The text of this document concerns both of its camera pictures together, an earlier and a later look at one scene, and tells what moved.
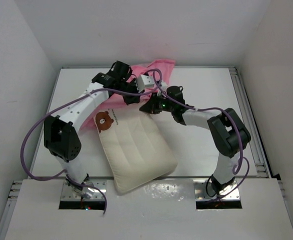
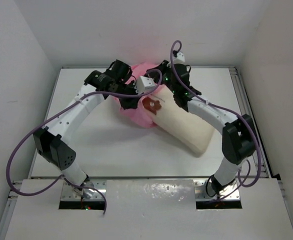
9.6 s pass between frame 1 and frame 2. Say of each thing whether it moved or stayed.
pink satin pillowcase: moved
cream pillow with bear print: moved
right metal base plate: stayed
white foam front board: stayed
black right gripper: moved
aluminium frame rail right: stayed
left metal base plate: stayed
